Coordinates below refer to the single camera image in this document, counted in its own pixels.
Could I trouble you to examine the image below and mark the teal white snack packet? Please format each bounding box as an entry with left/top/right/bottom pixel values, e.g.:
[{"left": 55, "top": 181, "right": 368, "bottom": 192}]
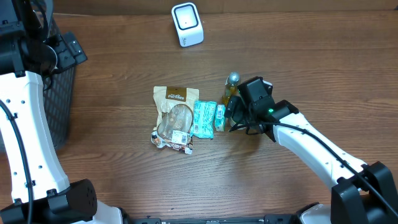
[{"left": 190, "top": 100, "right": 217, "bottom": 139}]

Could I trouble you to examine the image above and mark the white barcode scanner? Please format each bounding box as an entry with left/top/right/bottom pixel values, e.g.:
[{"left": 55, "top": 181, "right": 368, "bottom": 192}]
[{"left": 171, "top": 2, "right": 204, "bottom": 47}]

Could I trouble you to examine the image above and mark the grey plastic mesh basket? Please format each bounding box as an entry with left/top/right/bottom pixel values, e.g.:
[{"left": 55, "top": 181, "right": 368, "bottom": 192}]
[{"left": 0, "top": 18, "right": 77, "bottom": 152}]

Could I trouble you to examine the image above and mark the teal tissue pack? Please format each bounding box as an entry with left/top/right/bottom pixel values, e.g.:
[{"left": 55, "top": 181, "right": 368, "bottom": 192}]
[{"left": 215, "top": 105, "right": 226, "bottom": 131}]

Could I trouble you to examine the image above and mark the silver round ball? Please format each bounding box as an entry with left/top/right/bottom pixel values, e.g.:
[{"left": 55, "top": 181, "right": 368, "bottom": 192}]
[{"left": 221, "top": 72, "right": 242, "bottom": 108}]

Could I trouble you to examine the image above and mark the brown snack packet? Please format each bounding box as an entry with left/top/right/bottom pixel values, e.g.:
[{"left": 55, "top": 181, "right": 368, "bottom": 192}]
[{"left": 150, "top": 86, "right": 200, "bottom": 155}]

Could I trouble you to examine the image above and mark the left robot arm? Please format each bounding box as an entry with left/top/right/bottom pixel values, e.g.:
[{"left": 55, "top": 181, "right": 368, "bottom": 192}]
[{"left": 1, "top": 1, "right": 131, "bottom": 224}]

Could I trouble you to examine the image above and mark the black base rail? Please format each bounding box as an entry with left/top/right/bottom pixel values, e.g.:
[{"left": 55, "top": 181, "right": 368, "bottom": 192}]
[{"left": 131, "top": 214, "right": 302, "bottom": 224}]

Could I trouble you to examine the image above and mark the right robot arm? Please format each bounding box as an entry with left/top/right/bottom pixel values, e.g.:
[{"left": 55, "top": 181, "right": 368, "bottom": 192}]
[{"left": 224, "top": 77, "right": 397, "bottom": 224}]

